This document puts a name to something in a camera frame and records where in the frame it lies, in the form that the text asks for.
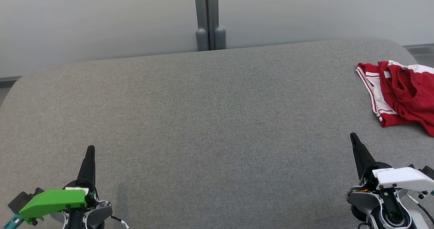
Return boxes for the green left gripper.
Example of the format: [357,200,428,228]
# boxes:
[19,145,99,226]

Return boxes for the grey partition post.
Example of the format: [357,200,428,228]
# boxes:
[193,0,227,51]

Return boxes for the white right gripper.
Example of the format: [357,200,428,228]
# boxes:
[350,132,434,192]

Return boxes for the teal plug left camera cable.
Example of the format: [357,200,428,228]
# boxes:
[2,214,24,229]

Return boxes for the red white numbered jersey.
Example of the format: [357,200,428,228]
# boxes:
[356,60,434,128]

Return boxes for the red shorts with white stripe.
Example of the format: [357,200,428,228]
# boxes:
[378,61,434,137]

